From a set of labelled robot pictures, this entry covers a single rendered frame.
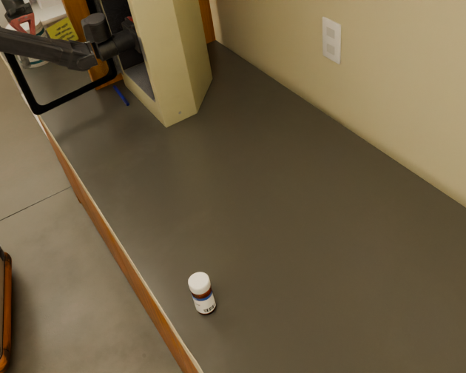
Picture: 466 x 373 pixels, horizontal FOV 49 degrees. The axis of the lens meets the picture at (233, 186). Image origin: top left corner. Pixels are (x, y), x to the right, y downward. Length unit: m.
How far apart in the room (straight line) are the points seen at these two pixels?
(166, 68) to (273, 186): 0.46
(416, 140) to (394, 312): 0.47
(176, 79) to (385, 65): 0.58
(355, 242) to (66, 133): 0.96
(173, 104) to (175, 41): 0.19
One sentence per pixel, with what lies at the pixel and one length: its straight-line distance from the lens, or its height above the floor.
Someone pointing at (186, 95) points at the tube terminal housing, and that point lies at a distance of 1.55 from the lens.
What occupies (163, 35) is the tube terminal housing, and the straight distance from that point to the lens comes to 1.44.
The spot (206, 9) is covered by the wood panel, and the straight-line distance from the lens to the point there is 1.93.
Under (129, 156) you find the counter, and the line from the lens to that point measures 1.50.
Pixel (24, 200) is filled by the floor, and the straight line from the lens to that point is 3.07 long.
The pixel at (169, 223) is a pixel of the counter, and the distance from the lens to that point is 1.26.
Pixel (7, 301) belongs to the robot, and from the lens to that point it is 2.46.
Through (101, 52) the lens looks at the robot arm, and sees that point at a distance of 1.53.
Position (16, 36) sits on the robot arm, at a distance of 1.49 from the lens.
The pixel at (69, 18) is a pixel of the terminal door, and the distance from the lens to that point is 1.66.
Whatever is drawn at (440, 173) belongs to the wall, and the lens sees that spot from 1.33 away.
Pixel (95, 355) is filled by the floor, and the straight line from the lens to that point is 2.26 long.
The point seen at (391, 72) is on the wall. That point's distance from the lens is 1.31.
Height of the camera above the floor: 1.84
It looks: 43 degrees down
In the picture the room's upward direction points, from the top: 10 degrees counter-clockwise
